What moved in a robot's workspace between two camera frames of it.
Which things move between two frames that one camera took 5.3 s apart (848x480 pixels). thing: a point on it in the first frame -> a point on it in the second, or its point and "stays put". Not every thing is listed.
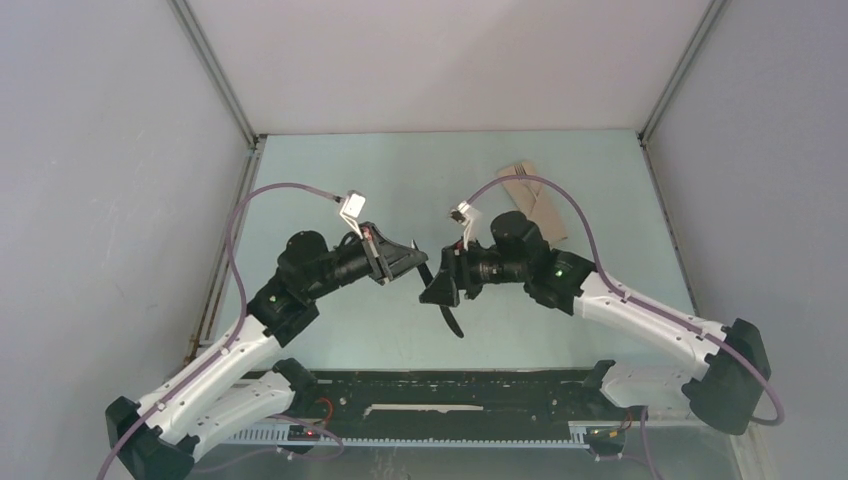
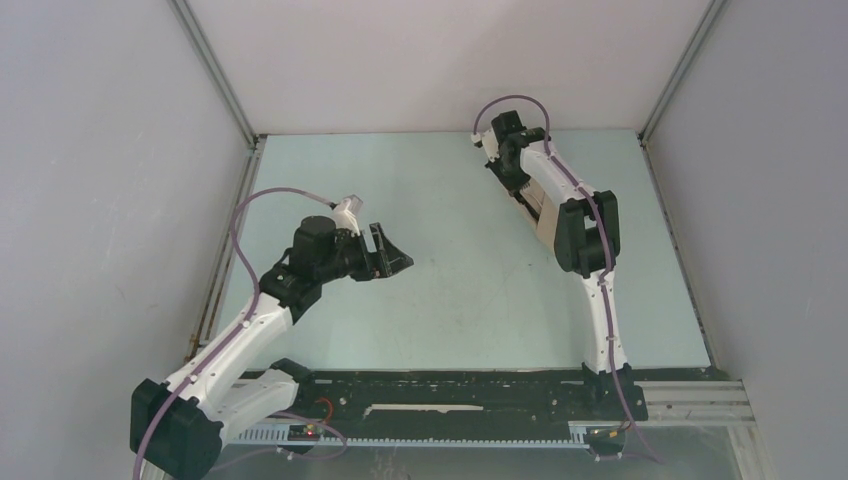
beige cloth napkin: [531, 199] stays put
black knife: [458, 329] -> [527, 205]
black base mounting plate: [512, 399] stays put
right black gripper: [454, 261] -> [513, 184]
